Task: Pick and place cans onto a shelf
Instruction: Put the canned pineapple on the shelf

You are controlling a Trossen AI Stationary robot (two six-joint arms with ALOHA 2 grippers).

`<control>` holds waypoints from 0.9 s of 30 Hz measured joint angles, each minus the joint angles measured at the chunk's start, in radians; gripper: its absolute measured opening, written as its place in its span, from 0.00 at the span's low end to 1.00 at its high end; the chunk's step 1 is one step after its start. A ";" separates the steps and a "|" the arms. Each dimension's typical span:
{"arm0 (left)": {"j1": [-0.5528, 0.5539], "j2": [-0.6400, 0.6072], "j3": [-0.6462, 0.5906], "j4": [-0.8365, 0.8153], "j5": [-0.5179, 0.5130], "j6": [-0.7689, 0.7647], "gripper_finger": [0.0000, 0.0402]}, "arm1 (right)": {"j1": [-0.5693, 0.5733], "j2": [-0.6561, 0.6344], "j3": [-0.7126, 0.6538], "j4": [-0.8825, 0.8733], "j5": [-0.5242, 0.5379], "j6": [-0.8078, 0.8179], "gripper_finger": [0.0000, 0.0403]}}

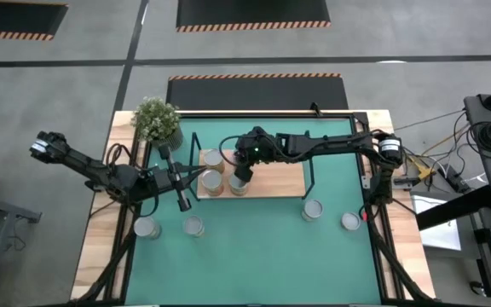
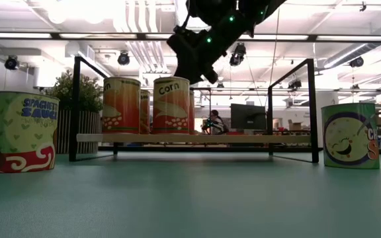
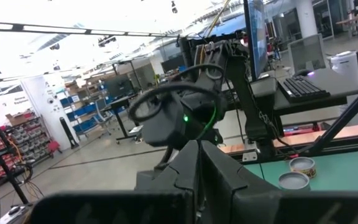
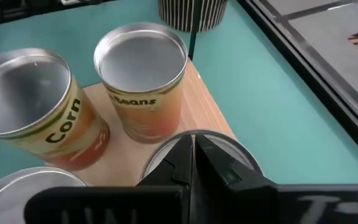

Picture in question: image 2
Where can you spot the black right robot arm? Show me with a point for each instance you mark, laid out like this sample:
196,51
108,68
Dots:
243,10

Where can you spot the green plant in striped pot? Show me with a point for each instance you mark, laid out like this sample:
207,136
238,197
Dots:
88,96

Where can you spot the orange corn can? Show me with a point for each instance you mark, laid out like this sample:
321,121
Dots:
121,109
170,109

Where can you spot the cardboard box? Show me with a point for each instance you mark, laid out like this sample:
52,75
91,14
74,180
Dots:
295,125

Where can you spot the green chicken soup can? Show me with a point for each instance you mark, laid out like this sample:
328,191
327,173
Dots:
346,139

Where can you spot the tall orange pineapple can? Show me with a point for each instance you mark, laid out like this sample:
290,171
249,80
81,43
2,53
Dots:
192,114

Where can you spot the person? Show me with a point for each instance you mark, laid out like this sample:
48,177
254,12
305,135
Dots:
216,124

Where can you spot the black monitor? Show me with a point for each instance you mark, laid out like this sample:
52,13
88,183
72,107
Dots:
248,115

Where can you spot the wooden shelf black metal frame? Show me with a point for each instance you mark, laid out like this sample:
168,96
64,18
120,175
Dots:
210,138

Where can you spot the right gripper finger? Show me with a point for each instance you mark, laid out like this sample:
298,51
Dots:
192,67

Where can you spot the black ceiling spotlight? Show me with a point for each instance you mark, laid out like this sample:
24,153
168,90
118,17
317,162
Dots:
238,54
356,61
294,83
123,58
11,63

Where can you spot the black rail with light strips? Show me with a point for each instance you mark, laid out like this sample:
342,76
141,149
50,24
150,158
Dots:
55,36

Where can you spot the spaghetti sauce can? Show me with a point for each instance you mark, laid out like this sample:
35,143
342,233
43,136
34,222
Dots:
22,132

